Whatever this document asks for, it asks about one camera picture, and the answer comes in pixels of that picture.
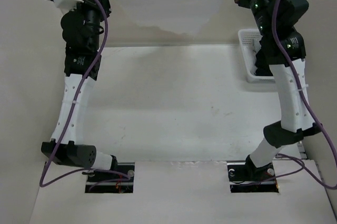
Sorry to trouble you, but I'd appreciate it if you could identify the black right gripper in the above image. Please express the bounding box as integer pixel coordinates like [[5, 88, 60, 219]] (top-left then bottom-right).
[[235, 0, 283, 36]]

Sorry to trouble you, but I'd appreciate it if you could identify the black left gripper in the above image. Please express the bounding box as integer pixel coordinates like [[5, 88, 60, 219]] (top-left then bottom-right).
[[70, 0, 112, 50]]

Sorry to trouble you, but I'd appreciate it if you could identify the white tank top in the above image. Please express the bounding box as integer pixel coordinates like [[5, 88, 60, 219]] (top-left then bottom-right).
[[116, 0, 222, 36]]

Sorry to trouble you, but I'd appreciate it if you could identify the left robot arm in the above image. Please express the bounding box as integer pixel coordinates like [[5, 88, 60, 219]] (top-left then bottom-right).
[[41, 0, 118, 181]]

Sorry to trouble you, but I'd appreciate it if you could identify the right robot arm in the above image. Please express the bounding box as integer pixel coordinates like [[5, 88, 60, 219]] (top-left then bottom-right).
[[234, 0, 320, 180]]

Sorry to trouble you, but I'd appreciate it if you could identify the black tank top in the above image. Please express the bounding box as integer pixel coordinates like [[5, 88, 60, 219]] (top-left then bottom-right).
[[253, 39, 273, 77]]

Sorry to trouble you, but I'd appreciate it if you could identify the white plastic laundry basket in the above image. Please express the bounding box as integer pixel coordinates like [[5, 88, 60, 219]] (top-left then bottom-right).
[[237, 28, 275, 84]]

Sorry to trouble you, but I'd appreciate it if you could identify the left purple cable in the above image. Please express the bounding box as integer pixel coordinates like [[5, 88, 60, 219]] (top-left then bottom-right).
[[38, 0, 131, 192]]

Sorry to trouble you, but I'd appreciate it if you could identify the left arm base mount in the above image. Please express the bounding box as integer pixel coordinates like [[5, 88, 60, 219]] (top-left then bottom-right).
[[82, 162, 135, 194]]

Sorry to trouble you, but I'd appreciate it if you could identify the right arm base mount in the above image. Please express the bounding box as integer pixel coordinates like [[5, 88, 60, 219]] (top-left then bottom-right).
[[227, 162, 279, 193]]

